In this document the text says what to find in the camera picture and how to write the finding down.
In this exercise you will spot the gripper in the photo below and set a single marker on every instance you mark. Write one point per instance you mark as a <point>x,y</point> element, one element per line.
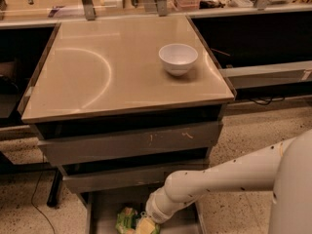
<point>156,211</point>

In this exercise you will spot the green rice chip bag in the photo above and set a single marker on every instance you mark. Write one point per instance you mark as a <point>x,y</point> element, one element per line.
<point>128,219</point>

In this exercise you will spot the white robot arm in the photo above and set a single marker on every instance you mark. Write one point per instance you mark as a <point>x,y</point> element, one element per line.
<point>284,168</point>

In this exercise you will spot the open bottom grey drawer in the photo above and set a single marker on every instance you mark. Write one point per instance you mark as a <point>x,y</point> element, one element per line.
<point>103,207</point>

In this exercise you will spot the middle grey drawer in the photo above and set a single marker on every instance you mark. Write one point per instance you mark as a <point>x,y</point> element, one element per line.
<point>129,177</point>

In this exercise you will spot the top grey drawer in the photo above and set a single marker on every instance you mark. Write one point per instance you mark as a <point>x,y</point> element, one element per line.
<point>83,149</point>

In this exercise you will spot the grey drawer cabinet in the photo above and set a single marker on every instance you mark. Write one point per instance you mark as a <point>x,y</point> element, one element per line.
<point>105,76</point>

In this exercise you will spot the black table leg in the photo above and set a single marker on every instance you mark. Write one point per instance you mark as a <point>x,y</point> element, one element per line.
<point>54,191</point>

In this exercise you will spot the white bowl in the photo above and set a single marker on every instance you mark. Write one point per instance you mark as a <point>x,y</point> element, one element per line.
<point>177,59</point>

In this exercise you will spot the grey side shelf rail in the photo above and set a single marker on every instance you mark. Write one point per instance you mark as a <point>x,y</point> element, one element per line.
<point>269,75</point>

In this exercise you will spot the left metal post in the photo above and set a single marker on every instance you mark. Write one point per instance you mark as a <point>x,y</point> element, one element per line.
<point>89,9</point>

